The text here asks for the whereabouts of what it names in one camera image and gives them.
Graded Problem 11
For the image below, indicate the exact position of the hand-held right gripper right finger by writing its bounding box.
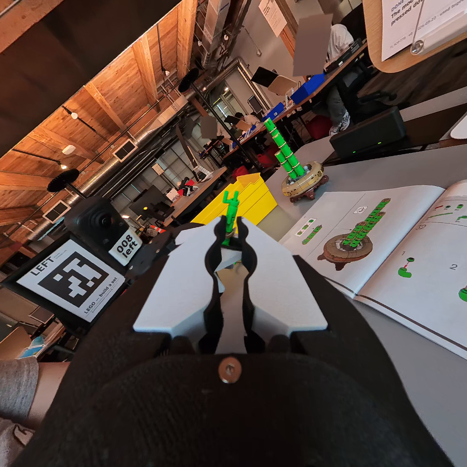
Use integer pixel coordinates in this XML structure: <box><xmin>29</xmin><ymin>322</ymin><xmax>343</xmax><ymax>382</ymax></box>
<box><xmin>235</xmin><ymin>216</ymin><xmax>328</xmax><ymax>354</ymax></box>

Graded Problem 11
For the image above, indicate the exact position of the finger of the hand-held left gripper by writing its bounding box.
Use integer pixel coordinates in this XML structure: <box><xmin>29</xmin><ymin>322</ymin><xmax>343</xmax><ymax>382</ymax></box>
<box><xmin>215</xmin><ymin>250</ymin><xmax>242</xmax><ymax>292</ymax></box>
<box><xmin>174</xmin><ymin>225</ymin><xmax>207</xmax><ymax>250</ymax></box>

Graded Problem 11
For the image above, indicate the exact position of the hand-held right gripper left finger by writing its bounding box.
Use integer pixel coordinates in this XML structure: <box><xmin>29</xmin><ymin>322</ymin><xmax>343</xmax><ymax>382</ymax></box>
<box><xmin>133</xmin><ymin>215</ymin><xmax>226</xmax><ymax>354</ymax></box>

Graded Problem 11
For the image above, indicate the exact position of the green lego branch with clips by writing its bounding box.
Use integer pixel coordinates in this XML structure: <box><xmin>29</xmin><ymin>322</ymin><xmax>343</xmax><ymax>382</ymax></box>
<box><xmin>221</xmin><ymin>190</ymin><xmax>241</xmax><ymax>249</ymax></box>

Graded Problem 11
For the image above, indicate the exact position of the person's left forearm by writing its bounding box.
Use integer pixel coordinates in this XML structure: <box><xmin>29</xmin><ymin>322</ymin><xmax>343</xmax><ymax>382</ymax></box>
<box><xmin>0</xmin><ymin>358</ymin><xmax>72</xmax><ymax>431</ymax></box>

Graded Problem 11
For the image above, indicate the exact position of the lego bamboo pot model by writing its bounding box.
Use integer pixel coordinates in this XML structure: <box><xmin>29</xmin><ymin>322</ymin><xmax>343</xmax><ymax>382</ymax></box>
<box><xmin>263</xmin><ymin>117</ymin><xmax>329</xmax><ymax>203</ymax></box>

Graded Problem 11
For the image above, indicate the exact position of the lego instruction booklet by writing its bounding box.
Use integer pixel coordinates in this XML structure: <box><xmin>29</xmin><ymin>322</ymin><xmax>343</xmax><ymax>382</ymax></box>
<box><xmin>279</xmin><ymin>179</ymin><xmax>467</xmax><ymax>360</ymax></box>

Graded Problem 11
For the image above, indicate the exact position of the black computer monitor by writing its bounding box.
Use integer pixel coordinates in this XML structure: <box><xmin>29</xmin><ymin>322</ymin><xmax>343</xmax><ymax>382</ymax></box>
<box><xmin>128</xmin><ymin>185</ymin><xmax>176</xmax><ymax>220</ymax></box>

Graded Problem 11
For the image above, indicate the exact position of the yellow plastic bin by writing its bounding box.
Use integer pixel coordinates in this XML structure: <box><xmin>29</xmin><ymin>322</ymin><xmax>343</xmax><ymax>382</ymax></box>
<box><xmin>190</xmin><ymin>173</ymin><xmax>278</xmax><ymax>228</ymax></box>

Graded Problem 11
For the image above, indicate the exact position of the black disc lamp stand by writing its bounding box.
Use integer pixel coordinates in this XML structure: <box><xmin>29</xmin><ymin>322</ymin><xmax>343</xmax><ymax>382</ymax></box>
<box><xmin>178</xmin><ymin>67</ymin><xmax>264</xmax><ymax>173</ymax></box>
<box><xmin>47</xmin><ymin>168</ymin><xmax>90</xmax><ymax>200</ymax></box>

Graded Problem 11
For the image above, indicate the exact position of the red round stool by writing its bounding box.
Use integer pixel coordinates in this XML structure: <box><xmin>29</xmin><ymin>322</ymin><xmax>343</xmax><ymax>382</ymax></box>
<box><xmin>306</xmin><ymin>115</ymin><xmax>333</xmax><ymax>140</ymax></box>

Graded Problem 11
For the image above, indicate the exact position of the person's grey clothing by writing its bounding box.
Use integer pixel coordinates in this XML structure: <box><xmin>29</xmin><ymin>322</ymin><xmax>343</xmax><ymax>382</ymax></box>
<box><xmin>0</xmin><ymin>418</ymin><xmax>35</xmax><ymax>467</ymax></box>

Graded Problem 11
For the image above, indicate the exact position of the black speaker box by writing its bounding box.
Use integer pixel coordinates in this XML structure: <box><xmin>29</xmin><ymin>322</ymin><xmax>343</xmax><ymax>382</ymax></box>
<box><xmin>329</xmin><ymin>106</ymin><xmax>407</xmax><ymax>159</ymax></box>

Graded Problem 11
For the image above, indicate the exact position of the large blue storage bin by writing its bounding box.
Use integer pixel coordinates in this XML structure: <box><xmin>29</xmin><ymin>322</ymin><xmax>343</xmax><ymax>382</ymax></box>
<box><xmin>290</xmin><ymin>72</ymin><xmax>326</xmax><ymax>105</ymax></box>

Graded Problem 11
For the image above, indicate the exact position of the hanging white paper sign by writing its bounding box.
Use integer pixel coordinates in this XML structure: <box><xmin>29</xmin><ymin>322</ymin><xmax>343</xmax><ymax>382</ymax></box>
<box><xmin>258</xmin><ymin>0</ymin><xmax>288</xmax><ymax>38</ymax></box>

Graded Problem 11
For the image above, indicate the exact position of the wooden sign board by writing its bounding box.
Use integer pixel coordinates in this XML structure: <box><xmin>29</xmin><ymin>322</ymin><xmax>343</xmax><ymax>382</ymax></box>
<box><xmin>362</xmin><ymin>0</ymin><xmax>467</xmax><ymax>73</ymax></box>

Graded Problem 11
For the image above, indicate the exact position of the white paper notice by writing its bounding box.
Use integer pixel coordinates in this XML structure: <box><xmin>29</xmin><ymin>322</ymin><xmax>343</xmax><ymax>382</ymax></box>
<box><xmin>380</xmin><ymin>0</ymin><xmax>467</xmax><ymax>62</ymax></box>

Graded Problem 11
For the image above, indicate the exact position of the silver ventilation duct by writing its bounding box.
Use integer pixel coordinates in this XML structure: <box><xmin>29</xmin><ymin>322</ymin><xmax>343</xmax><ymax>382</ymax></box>
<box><xmin>27</xmin><ymin>58</ymin><xmax>253</xmax><ymax>236</ymax></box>

